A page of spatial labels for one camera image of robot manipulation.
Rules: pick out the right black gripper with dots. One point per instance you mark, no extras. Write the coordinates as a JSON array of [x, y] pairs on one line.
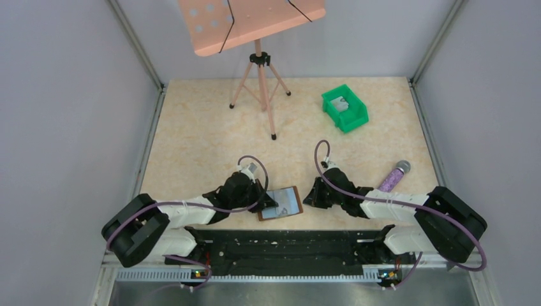
[[320, 190]]

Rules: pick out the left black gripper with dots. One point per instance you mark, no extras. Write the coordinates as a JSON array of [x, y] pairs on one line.
[[258, 196]]

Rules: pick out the brown leather card holder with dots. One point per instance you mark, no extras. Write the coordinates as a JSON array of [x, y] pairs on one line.
[[288, 204]]

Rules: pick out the white VIP card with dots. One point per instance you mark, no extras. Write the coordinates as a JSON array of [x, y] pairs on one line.
[[340, 104]]

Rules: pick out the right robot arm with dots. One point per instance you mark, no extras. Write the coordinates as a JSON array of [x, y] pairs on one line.
[[437, 222]]

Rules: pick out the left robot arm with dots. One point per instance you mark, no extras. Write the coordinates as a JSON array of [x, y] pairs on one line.
[[145, 226]]

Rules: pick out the purple glitter microphone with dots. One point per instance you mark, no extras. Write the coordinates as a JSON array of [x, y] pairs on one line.
[[394, 177]]

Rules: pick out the green plastic bin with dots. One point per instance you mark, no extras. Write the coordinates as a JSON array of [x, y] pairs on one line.
[[356, 116]]

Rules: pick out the pink music stand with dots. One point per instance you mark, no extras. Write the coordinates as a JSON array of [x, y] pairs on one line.
[[216, 26]]

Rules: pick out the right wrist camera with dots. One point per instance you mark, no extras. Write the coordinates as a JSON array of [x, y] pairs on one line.
[[328, 164]]

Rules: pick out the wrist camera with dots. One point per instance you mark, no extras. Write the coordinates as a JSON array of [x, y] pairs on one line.
[[248, 170], [328, 164]]

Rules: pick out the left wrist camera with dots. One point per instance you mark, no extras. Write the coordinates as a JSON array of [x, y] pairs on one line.
[[248, 170]]

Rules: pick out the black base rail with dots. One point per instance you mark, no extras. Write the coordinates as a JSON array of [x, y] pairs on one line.
[[264, 253]]

